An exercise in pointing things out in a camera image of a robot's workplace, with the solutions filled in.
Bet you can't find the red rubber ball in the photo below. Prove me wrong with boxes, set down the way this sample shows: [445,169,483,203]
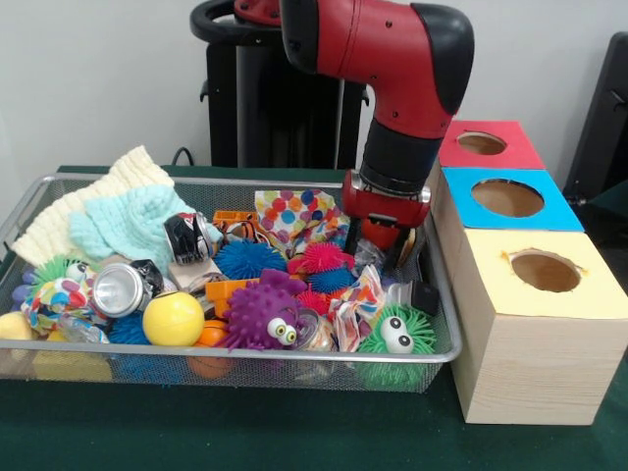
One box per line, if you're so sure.
[361,219,401,251]

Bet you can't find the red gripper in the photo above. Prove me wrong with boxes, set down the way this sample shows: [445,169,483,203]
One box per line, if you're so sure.
[341,170,432,274]

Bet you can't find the black cable loop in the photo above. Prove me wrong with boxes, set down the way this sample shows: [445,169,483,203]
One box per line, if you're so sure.
[170,145,197,168]

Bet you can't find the mint green cloth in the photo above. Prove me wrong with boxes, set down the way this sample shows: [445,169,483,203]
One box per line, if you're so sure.
[68,184,225,276]

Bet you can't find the cream knitted cloth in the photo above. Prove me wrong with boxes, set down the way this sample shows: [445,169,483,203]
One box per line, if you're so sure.
[10,144,176,269]

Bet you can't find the purple spiky toy with eyes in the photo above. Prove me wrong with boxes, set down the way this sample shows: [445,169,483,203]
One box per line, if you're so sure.
[215,268,308,352]

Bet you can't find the blue spiky ball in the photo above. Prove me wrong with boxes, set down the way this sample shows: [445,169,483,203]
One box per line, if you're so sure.
[214,238,290,281]

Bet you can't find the crushed silver can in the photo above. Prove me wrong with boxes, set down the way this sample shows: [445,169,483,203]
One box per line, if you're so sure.
[91,262,166,319]

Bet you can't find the yellow smiley ball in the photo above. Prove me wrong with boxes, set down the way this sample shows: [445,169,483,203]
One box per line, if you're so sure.
[141,290,206,347]

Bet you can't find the green spiky toy with eyes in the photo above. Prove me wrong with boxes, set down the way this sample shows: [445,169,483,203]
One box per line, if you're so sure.
[355,303,437,357]

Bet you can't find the wooden three-hole box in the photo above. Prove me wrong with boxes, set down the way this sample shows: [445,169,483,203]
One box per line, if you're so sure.
[426,118,628,426]

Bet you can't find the polka dot paper napkin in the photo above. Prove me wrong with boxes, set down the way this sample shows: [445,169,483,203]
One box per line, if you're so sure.
[253,188,352,257]

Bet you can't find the wire mesh bin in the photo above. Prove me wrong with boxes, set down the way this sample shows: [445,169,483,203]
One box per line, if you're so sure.
[0,172,463,394]

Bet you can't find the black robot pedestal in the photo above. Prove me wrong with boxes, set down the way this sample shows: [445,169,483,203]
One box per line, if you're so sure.
[189,0,372,171]

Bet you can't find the crushed black can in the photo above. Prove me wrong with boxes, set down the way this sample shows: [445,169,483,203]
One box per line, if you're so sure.
[163,211,225,267]

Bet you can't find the dark green tablecloth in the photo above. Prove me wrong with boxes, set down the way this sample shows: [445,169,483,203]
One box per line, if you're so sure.
[581,183,628,235]
[0,165,628,471]

